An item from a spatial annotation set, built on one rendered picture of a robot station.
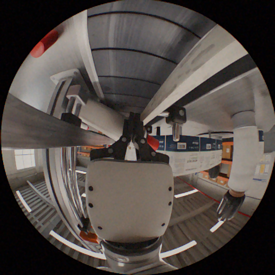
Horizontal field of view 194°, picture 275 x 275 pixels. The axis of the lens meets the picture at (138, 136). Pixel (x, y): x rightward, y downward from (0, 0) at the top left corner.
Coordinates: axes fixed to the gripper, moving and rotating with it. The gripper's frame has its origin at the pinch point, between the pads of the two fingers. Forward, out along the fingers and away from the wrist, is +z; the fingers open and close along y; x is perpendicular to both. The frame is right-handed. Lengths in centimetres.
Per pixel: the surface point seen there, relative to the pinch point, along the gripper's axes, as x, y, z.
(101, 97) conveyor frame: 0.9, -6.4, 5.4
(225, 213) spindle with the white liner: 2.0, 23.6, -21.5
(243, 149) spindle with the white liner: 7.7, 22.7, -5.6
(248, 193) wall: -23, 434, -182
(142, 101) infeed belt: 1.2, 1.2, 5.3
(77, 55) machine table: 8.6, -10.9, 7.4
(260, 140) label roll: 17, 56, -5
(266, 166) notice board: 69, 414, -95
